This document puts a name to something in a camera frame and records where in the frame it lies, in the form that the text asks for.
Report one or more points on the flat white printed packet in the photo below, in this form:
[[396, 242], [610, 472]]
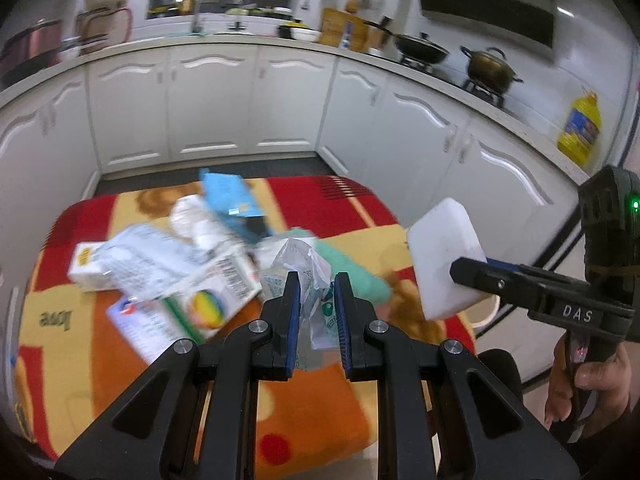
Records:
[[145, 327]]

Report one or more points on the yellow dish soap bottle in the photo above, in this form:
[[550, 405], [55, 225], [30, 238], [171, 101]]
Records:
[[185, 2]]

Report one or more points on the white foam block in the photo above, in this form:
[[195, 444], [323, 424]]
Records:
[[445, 255]]

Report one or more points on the white round trash bin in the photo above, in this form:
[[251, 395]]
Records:
[[487, 312]]

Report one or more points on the blue snack packet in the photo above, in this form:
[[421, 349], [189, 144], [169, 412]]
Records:
[[227, 192]]

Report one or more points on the person's right hand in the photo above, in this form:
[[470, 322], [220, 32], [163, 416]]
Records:
[[602, 377]]

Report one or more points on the brass pot with lid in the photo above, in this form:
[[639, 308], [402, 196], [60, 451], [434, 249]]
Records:
[[492, 70]]

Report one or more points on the person's right forearm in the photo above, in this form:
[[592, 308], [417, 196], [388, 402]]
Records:
[[610, 447]]

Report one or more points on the clear printed plastic wrapper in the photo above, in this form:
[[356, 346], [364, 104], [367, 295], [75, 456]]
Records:
[[307, 265]]

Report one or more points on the white bowl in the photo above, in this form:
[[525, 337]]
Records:
[[302, 32]]

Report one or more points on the teal cloth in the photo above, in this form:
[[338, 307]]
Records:
[[352, 272]]

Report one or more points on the metal faucet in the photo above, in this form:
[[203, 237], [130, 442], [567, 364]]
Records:
[[197, 12]]

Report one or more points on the black wok with lid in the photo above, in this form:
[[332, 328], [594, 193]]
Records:
[[420, 47]]

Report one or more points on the white green printed carton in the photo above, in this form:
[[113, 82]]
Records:
[[210, 305]]

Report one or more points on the dark red rice cooker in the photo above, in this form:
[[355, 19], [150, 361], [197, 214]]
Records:
[[27, 50]]

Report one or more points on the printed red orange blanket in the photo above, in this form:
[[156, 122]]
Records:
[[310, 410]]

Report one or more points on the yellow oil bottle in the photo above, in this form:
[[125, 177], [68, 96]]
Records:
[[580, 127]]

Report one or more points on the white kitchen cabinets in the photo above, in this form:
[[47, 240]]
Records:
[[215, 105]]

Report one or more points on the white carton with yellow end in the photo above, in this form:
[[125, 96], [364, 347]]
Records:
[[87, 267]]

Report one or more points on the black range hood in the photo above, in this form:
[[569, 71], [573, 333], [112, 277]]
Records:
[[490, 5]]

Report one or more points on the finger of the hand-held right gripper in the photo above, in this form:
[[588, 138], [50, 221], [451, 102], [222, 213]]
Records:
[[502, 263], [480, 276]]

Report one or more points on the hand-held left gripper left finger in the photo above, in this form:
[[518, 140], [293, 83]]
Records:
[[294, 310]]

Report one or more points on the white tissue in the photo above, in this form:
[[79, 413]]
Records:
[[192, 220]]

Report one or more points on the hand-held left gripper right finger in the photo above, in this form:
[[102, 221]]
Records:
[[342, 320]]

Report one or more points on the grey printed plastic pouch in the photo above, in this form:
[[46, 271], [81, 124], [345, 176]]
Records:
[[150, 255]]

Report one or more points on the gas stove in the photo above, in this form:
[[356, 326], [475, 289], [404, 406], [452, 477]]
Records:
[[480, 92]]

